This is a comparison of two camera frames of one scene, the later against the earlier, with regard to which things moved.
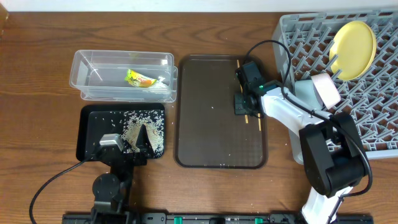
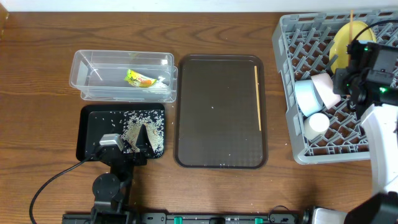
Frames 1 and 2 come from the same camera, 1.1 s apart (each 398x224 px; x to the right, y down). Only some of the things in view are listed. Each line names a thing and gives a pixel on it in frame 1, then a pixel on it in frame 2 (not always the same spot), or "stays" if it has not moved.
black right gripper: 238,104 → 341,86
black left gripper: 125,156 stays
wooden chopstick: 241,91 → 351,32
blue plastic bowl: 305,89 stays
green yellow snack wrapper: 135,79 stays
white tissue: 159,84 stays
